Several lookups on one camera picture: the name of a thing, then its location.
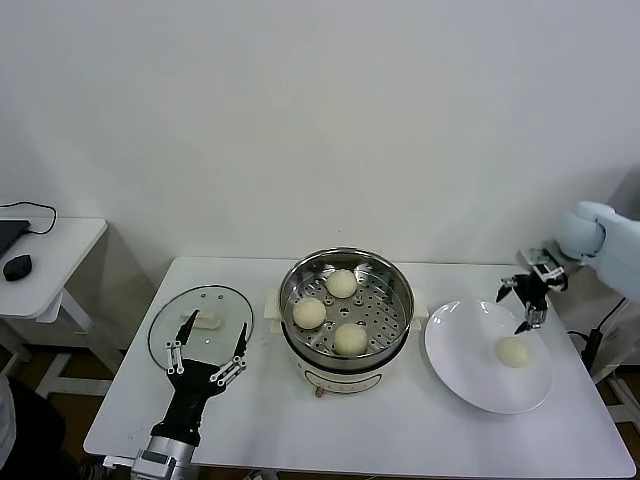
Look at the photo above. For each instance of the cream electric cooker base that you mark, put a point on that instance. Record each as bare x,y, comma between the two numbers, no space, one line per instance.
345,375

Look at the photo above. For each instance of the white side table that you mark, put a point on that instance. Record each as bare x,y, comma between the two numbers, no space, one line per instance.
60,260

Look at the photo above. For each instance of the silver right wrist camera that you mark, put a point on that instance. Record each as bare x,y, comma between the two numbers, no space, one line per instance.
550,275

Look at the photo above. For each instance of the person in dark clothes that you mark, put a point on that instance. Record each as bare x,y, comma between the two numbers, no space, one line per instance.
35,435

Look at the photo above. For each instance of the black laptop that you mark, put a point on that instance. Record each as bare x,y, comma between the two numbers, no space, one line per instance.
10,235

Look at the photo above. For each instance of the stainless steel steamer basket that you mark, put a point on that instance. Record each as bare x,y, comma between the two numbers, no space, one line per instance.
385,345

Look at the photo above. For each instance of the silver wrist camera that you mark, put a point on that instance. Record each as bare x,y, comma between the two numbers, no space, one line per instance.
152,457
550,275

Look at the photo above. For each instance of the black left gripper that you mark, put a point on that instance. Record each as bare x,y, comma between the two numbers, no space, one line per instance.
190,395

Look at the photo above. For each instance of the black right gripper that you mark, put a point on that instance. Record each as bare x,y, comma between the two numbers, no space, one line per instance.
534,292

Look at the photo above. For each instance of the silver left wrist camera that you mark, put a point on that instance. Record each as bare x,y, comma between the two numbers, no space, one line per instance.
152,457

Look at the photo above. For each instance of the white round plate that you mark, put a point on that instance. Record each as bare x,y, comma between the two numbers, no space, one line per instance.
475,370

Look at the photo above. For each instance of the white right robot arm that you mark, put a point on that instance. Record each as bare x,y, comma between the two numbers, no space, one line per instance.
615,240

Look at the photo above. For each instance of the black power strip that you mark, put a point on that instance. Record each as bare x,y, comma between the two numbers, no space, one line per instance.
593,350

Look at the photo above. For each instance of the black computer mouse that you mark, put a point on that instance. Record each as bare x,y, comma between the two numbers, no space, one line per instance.
17,266

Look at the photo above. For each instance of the white steamed baozi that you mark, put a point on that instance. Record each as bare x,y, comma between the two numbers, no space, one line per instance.
511,352
309,313
350,339
342,283

